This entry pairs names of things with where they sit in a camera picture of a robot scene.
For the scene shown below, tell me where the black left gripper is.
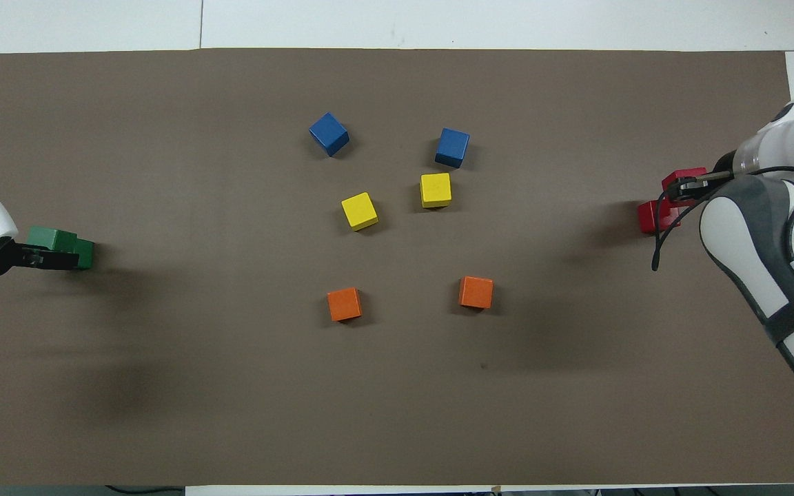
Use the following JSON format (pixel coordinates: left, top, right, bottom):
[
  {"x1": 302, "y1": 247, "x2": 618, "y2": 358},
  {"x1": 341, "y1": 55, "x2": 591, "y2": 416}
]
[{"x1": 0, "y1": 238, "x2": 81, "y2": 278}]

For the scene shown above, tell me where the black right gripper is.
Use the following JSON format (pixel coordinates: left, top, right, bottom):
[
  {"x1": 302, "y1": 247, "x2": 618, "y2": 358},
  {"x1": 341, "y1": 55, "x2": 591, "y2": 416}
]
[{"x1": 667, "y1": 152, "x2": 739, "y2": 202}]

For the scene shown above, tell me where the red wooden cube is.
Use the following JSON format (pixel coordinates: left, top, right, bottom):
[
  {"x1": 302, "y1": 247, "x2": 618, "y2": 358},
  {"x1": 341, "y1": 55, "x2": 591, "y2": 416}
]
[
  {"x1": 638, "y1": 200, "x2": 682, "y2": 236},
  {"x1": 661, "y1": 167, "x2": 708, "y2": 195}
]

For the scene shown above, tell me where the brown table mat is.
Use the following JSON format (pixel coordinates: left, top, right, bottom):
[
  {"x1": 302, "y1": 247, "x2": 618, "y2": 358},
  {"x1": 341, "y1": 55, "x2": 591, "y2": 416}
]
[{"x1": 0, "y1": 48, "x2": 794, "y2": 487}]

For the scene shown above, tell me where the orange wooden cube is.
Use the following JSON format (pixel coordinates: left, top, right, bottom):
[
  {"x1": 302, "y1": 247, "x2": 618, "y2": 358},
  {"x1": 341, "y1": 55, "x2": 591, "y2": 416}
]
[
  {"x1": 327, "y1": 287, "x2": 363, "y2": 322},
  {"x1": 458, "y1": 276, "x2": 494, "y2": 310}
]

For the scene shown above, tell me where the blue wooden cube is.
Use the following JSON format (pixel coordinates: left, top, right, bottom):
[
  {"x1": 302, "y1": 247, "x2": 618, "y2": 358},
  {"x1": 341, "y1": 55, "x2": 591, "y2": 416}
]
[
  {"x1": 309, "y1": 112, "x2": 350, "y2": 157},
  {"x1": 435, "y1": 127, "x2": 471, "y2": 169}
]

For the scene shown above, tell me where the yellow wooden cube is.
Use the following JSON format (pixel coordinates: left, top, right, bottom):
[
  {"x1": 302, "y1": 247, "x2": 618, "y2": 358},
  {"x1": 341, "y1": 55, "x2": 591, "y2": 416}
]
[
  {"x1": 340, "y1": 192, "x2": 379, "y2": 231},
  {"x1": 420, "y1": 172, "x2": 453, "y2": 209}
]

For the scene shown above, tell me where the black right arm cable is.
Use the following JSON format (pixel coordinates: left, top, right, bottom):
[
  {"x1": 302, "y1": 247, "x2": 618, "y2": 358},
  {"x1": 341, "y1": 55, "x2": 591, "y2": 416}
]
[{"x1": 651, "y1": 165, "x2": 794, "y2": 271}]

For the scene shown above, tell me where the thin black cable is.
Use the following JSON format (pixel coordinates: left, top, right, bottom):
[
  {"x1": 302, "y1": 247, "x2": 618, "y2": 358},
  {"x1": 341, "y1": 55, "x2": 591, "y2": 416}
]
[{"x1": 104, "y1": 484, "x2": 185, "y2": 495}]

